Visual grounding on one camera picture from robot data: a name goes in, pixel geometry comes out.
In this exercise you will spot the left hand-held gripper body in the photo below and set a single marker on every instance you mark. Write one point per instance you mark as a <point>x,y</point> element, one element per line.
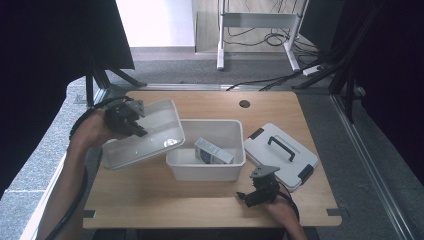
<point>121,116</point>

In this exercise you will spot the black metal stand legs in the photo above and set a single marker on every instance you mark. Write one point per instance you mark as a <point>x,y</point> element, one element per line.
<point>346,76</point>
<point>100,76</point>

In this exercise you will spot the grey cardboard carton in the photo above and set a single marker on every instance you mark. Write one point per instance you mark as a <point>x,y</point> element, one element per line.
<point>213,153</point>

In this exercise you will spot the white metal desk frame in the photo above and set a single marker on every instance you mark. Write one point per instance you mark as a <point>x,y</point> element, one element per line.
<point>258,20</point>

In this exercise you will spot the white plastic storage box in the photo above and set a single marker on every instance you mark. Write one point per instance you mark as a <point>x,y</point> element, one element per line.
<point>226,133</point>

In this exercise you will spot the silver floor rail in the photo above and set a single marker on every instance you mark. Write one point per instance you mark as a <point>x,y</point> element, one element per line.
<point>370,166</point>
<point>186,87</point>
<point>33,220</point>

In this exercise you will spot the black curtain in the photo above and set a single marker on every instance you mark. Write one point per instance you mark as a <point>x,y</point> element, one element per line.
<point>390,66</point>
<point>40,66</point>

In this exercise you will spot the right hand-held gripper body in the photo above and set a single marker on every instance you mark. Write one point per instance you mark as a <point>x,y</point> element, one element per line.
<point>266,186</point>

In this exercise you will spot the round black table grommet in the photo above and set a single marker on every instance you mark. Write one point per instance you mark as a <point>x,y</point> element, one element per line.
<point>244,103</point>

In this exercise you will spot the white power strip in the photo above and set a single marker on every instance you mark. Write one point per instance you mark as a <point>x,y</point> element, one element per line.
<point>311,70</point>

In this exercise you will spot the clear plastic tray insert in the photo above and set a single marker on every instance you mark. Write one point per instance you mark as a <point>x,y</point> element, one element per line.
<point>156,133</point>

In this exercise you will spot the person's right hand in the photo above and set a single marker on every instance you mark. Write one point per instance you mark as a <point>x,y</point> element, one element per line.
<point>281,211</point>

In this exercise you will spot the person's left hand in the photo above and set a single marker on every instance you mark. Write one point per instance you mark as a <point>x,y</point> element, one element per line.
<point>91,131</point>

